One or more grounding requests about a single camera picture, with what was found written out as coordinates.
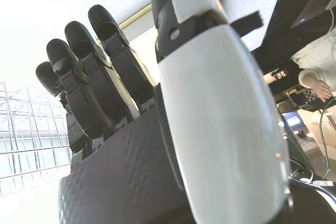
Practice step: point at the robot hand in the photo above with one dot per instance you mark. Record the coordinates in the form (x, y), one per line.
(126, 171)

